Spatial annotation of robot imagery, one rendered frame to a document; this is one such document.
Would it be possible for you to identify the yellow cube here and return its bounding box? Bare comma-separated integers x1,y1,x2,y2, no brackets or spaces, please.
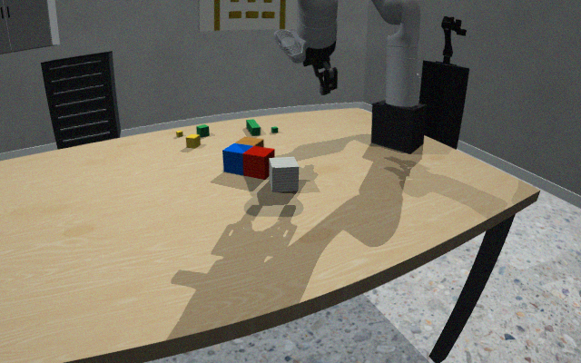
186,134,201,148

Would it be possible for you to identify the brown wood-grain cube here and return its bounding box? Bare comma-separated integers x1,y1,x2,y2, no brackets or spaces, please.
235,137,264,147

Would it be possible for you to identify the red cube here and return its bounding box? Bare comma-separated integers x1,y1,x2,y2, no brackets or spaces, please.
242,146,275,180

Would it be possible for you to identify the blue cube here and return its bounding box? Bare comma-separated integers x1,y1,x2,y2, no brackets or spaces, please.
222,143,253,175

